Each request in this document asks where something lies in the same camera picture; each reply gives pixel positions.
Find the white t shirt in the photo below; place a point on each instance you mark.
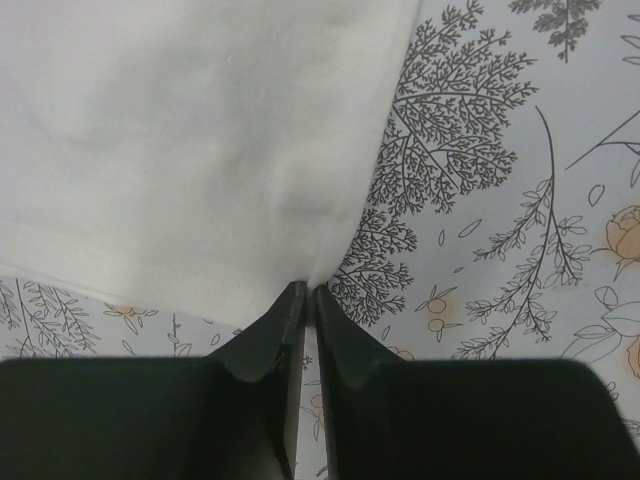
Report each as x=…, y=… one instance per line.
x=193, y=156

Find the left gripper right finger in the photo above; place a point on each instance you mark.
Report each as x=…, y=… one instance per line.
x=391, y=418

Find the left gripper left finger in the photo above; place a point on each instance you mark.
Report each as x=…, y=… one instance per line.
x=232, y=414

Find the floral table mat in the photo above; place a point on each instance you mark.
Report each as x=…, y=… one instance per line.
x=501, y=221

